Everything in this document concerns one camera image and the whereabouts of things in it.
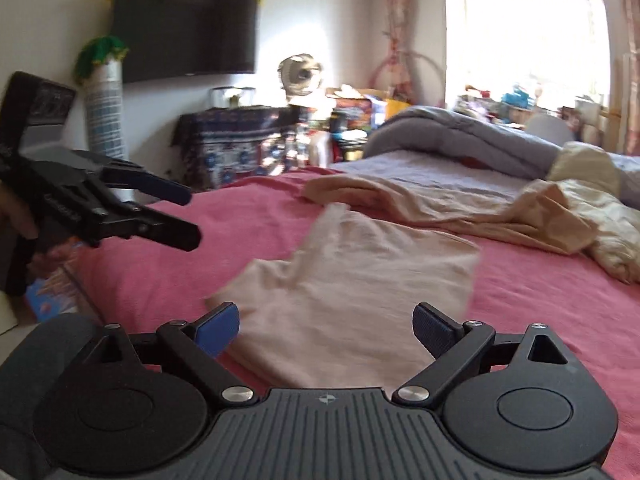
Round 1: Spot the beige long sleeve shirt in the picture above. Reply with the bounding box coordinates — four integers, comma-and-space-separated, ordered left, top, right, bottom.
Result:
206, 204, 480, 391

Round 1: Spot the person left hand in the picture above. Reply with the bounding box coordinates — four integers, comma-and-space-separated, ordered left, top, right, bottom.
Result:
1, 182, 80, 298

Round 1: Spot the pink bed blanket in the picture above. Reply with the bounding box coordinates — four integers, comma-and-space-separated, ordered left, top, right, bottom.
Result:
74, 168, 639, 479

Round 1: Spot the patterned blue cloth cabinet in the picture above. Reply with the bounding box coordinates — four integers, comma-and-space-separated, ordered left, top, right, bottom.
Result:
171, 105, 310, 191

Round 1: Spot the lavender bed sheet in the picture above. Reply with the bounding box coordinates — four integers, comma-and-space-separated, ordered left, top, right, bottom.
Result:
330, 150, 547, 198

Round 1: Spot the white desk fan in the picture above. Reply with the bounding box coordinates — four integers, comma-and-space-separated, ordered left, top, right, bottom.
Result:
278, 53, 323, 103

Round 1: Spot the grey quilt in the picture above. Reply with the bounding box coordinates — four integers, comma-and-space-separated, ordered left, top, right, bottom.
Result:
361, 105, 640, 208

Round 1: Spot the cream crumpled garment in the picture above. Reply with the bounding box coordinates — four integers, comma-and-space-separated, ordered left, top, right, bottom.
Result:
547, 142, 639, 284

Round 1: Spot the yellow paper bag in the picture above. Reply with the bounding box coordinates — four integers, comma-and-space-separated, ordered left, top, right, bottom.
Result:
385, 99, 411, 120

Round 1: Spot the pink patterned curtain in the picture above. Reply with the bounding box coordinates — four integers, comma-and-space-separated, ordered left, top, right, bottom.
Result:
385, 0, 412, 94

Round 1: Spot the black wall television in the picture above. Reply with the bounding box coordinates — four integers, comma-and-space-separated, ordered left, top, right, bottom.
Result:
111, 0, 259, 84

